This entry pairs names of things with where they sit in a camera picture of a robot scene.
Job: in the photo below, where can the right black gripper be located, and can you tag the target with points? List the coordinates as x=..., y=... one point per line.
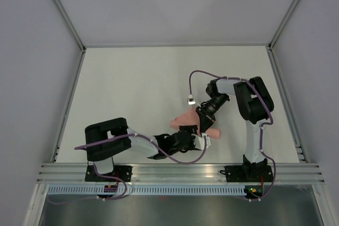
x=206, y=119

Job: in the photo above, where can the left aluminium frame post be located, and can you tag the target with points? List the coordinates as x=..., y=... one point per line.
x=68, y=23

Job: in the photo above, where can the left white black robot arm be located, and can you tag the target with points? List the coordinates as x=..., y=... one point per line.
x=106, y=139

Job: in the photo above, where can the aluminium front rail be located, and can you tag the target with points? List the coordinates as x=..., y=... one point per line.
x=286, y=174

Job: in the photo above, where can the white slotted cable duct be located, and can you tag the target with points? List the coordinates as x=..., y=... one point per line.
x=232, y=190

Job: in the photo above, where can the pink cloth napkin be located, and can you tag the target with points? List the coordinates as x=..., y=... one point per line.
x=191, y=118

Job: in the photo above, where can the right aluminium frame post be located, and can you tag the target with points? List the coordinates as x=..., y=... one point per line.
x=287, y=16

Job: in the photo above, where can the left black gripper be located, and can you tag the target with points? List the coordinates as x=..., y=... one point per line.
x=192, y=129

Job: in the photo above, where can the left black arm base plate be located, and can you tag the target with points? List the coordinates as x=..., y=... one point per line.
x=122, y=172

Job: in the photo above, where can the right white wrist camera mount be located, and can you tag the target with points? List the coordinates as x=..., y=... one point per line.
x=192, y=100

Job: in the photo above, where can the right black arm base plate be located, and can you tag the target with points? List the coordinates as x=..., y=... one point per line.
x=240, y=174

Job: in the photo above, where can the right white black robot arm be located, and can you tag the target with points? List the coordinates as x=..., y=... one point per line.
x=255, y=106

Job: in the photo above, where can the aluminium frame post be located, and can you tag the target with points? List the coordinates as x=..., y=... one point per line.
x=287, y=16
x=68, y=23

